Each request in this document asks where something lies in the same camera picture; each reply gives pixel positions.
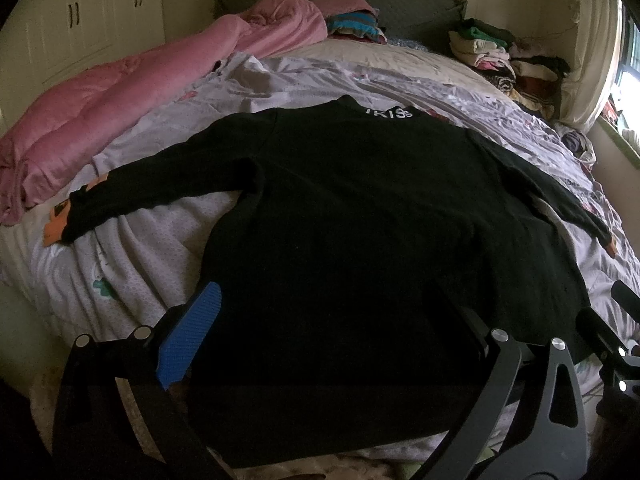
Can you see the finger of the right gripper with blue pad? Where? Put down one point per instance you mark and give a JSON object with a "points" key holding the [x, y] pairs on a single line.
{"points": [[601, 340]]}

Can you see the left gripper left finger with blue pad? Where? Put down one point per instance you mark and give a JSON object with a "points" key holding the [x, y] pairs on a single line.
{"points": [[115, 415]]}

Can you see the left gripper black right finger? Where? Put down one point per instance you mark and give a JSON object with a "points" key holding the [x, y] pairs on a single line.
{"points": [[527, 420]]}

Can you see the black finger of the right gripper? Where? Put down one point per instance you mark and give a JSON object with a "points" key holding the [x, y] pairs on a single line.
{"points": [[627, 299]]}

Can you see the black sweater orange cuffs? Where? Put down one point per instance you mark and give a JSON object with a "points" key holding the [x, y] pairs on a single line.
{"points": [[358, 241]]}

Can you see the bag of clothes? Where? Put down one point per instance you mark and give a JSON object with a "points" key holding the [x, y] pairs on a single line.
{"points": [[577, 143]]}

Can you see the folded clothes pile right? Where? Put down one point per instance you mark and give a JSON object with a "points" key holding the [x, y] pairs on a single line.
{"points": [[526, 73]]}

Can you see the folded pink blue clothes stack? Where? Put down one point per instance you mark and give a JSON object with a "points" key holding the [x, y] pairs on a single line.
{"points": [[352, 20]]}

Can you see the window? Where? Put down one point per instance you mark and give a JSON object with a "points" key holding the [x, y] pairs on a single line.
{"points": [[621, 110]]}

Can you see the cream curtain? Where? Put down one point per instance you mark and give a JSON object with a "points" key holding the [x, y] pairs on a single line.
{"points": [[596, 55]]}

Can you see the pink quilt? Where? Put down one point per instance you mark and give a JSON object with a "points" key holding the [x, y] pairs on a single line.
{"points": [[73, 121]]}

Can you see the cream wardrobe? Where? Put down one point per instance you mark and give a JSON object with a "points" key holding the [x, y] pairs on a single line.
{"points": [[44, 42]]}

